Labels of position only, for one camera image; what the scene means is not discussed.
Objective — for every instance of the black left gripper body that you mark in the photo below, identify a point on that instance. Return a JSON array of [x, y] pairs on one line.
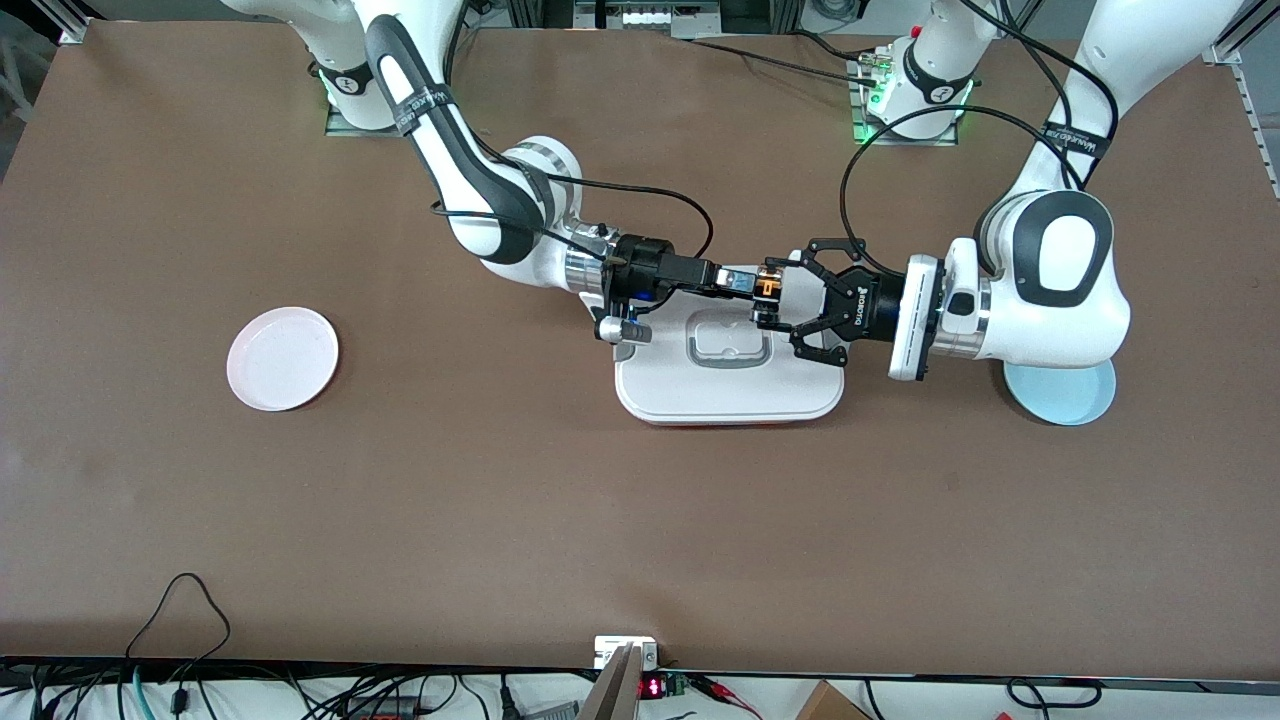
[[872, 300]]

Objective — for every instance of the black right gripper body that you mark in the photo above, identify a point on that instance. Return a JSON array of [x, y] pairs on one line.
[[643, 268]]

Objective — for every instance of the orange push-button switch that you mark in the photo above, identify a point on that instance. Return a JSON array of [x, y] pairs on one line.
[[768, 288]]

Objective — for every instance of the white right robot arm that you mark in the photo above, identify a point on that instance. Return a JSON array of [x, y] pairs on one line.
[[470, 170]]

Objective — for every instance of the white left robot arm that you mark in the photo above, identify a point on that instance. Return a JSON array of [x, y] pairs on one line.
[[1050, 340]]

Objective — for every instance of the light blue plate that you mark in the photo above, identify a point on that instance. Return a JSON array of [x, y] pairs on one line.
[[1060, 400]]

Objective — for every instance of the red black clip lead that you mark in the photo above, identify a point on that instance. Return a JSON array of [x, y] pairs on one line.
[[715, 686]]

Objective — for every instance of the brown cardboard box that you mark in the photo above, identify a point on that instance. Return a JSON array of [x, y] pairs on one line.
[[830, 705]]

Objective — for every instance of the pink plate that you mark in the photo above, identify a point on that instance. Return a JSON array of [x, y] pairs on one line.
[[283, 360]]

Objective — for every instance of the small white box device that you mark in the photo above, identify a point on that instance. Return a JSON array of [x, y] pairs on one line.
[[610, 650]]

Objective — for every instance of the red digit display module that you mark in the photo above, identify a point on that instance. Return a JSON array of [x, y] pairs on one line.
[[652, 687]]

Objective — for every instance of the grey aluminium bar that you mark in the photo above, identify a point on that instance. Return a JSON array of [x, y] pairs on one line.
[[610, 695]]

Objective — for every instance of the aluminium corner profile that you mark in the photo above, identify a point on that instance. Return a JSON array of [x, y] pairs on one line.
[[1255, 110], [65, 25]]

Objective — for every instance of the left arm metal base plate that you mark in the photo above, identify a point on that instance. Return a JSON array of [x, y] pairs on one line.
[[940, 142]]

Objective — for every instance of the aluminium frame with power strip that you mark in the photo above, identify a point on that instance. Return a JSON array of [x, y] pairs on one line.
[[650, 15]]

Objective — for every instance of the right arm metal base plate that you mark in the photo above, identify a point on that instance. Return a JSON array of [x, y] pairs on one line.
[[340, 131]]

